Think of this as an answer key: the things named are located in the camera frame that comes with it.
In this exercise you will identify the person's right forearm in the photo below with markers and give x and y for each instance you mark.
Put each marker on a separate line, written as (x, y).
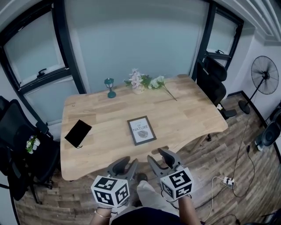
(187, 211)

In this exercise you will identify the black round floor machine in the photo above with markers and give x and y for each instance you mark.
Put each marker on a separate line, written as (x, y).
(266, 136)

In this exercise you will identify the person's dark shoe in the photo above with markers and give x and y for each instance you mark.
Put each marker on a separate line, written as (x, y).
(142, 176)

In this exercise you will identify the green lantern lamp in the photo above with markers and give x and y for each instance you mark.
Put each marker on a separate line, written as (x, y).
(110, 88)

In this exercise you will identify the small white potted plant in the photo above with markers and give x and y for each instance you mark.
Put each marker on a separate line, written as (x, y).
(31, 144)

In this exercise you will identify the black fabric pouch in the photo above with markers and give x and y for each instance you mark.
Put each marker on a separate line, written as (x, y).
(78, 133)

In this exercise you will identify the light wooden table top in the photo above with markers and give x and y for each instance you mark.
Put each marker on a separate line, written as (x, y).
(180, 114)

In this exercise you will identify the person's left forearm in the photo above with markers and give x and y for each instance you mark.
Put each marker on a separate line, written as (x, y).
(101, 219)

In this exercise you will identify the person's dark shirt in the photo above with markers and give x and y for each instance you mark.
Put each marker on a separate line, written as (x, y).
(147, 217)

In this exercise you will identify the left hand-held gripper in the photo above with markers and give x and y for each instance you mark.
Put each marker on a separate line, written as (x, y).
(109, 191)

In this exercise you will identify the black standing fan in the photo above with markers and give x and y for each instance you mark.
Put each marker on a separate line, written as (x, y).
(264, 74)

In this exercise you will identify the white item on chair seat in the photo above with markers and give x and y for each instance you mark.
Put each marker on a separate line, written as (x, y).
(219, 107)

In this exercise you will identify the white power strip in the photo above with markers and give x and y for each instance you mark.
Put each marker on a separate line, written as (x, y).
(228, 181)

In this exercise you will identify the person's beige trouser leg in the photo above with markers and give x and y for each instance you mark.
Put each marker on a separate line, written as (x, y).
(151, 195)

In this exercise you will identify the black framed window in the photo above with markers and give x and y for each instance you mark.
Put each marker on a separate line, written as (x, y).
(35, 44)
(221, 33)

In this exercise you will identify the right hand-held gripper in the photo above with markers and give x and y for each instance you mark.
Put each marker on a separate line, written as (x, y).
(177, 184)

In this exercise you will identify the framed nature picture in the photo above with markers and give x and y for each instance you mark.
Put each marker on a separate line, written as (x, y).
(141, 130)

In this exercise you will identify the black mesh office chair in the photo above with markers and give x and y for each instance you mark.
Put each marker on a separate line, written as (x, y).
(19, 131)
(213, 85)
(3, 103)

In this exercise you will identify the pink flowers in pot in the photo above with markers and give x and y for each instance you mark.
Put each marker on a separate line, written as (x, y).
(136, 81)

